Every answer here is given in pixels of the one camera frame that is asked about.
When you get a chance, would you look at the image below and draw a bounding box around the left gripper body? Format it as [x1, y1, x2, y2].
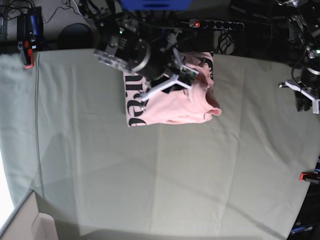
[278, 80, 320, 114]

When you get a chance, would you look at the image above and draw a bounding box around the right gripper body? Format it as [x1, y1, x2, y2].
[139, 31, 199, 102]

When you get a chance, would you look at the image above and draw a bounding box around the pink t-shirt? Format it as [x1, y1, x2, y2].
[123, 52, 222, 127]

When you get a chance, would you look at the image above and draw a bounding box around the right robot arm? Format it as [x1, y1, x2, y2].
[75, 0, 199, 103]

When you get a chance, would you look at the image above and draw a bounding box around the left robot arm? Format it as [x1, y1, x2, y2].
[277, 0, 320, 115]

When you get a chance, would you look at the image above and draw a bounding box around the black power strip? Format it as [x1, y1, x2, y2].
[188, 19, 245, 32]

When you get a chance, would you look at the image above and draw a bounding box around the red black clamp right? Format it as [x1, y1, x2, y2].
[299, 162, 320, 184]

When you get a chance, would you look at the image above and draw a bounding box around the red black clamp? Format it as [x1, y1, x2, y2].
[16, 6, 44, 69]
[299, 162, 320, 184]

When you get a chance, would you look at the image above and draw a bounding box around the blue box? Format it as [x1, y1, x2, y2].
[120, 0, 192, 11]

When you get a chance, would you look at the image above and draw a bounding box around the black round stool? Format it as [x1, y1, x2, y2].
[57, 23, 94, 50]

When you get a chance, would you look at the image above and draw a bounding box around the green table cloth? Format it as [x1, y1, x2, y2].
[0, 49, 320, 240]

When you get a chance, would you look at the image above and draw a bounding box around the red black clamp left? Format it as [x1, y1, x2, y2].
[16, 6, 44, 69]

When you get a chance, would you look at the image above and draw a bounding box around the beige plastic bin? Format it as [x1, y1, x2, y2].
[0, 190, 59, 240]

